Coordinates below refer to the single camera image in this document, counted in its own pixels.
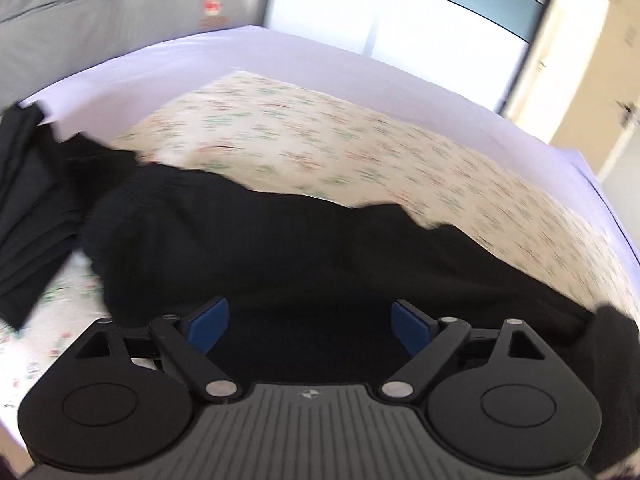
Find folded black garment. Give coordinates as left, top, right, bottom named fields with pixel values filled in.
left=1, top=103, right=81, bottom=330

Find white and teal wardrobe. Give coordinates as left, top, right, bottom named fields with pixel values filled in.
left=265, top=0, right=551, bottom=113

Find black door handle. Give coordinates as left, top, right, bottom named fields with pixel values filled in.
left=616, top=101, right=639, bottom=128

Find floral patterned cloth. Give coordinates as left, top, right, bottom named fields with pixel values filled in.
left=0, top=69, right=640, bottom=411

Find black pants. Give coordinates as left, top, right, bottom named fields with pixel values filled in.
left=72, top=143, right=639, bottom=472

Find open cream bedroom door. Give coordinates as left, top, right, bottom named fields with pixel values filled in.
left=551, top=0, right=639, bottom=180

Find lavender bed sheet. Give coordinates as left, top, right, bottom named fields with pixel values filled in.
left=29, top=26, right=631, bottom=238

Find grey padded headboard cushion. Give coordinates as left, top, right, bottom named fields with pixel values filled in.
left=1, top=0, right=265, bottom=106

